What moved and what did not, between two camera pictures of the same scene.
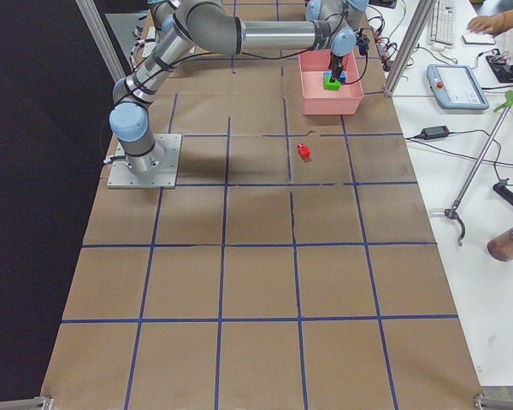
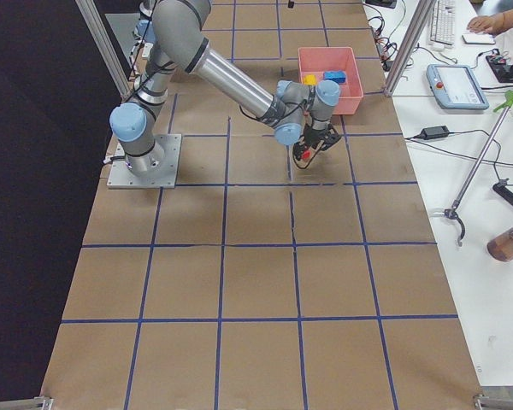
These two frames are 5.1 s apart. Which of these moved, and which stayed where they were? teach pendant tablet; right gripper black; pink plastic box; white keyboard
Moved: right gripper black
Stayed: teach pendant tablet; white keyboard; pink plastic box
